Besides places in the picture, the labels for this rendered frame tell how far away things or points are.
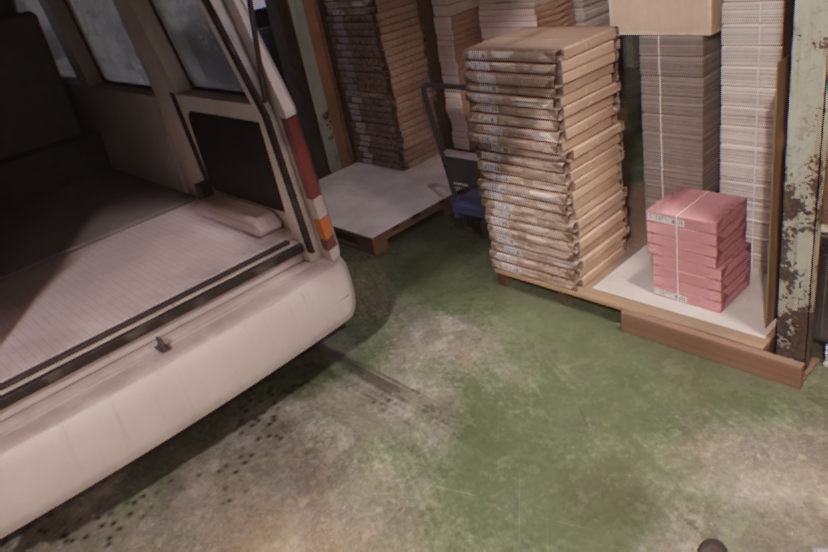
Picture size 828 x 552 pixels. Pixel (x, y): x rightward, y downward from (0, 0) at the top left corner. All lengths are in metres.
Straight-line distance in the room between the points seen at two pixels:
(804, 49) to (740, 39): 0.58
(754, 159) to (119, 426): 2.39
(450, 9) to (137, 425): 3.21
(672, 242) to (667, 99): 0.60
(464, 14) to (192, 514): 3.35
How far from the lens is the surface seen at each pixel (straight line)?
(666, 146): 3.10
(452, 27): 4.66
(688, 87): 2.98
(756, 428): 2.53
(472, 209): 3.71
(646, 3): 3.00
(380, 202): 4.23
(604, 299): 2.97
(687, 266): 2.84
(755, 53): 2.85
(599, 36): 2.87
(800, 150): 2.40
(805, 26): 2.30
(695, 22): 2.91
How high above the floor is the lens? 1.66
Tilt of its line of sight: 26 degrees down
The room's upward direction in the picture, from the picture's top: 11 degrees counter-clockwise
